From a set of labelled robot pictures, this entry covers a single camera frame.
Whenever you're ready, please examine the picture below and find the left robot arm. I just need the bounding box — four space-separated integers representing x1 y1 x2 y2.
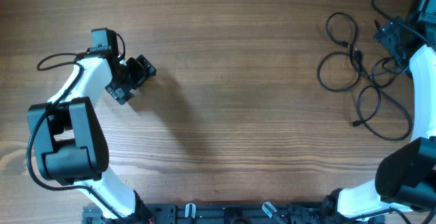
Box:
26 28 156 223

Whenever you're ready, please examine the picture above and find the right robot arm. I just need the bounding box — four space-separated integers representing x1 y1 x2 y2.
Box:
305 0 435 223

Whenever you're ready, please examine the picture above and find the right camera cable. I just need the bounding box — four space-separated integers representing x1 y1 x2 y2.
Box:
370 0 436 53

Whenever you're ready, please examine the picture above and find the camera cable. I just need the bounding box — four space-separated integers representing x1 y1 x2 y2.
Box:
370 0 436 53
26 52 127 224

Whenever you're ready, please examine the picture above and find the left camera cable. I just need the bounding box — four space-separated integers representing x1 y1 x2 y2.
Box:
26 52 127 224

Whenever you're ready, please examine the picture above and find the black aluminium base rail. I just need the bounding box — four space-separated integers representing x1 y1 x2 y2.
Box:
81 202 386 224

